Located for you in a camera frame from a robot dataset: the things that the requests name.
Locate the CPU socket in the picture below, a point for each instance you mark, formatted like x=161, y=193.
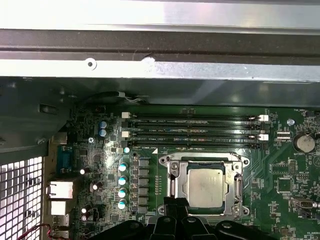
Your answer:
x=241, y=211

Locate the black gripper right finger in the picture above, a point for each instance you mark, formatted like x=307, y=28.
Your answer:
x=182, y=210

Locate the silver network port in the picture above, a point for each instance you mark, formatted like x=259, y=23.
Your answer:
x=61, y=190

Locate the internal USB port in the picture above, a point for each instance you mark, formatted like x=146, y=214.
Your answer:
x=302, y=203

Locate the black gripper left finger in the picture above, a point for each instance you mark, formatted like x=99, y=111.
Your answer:
x=170, y=210

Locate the silver CPU chip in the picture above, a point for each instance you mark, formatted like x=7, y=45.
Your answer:
x=205, y=187

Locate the black open PC case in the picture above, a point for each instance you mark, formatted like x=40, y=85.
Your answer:
x=175, y=70

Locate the metal socket cover frame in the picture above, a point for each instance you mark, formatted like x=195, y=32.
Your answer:
x=181, y=182

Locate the round coin battery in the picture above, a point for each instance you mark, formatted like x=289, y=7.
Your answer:
x=305, y=143

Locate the blue serial port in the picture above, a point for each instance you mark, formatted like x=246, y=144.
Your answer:
x=65, y=160

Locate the green motherboard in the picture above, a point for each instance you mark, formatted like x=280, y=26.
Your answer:
x=275, y=200

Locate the white rear port block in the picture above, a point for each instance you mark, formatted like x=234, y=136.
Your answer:
x=58, y=207

